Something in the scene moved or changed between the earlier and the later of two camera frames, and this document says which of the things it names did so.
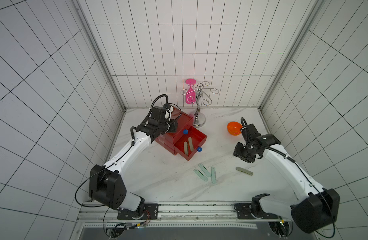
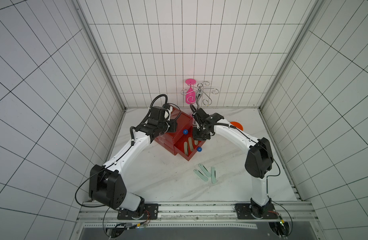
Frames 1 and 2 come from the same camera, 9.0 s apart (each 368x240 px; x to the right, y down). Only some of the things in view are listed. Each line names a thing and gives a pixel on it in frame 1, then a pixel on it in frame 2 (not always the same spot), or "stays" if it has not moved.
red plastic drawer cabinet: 186,141 stays
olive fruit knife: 191,144 stays
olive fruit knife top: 186,148 stays
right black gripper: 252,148 to 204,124
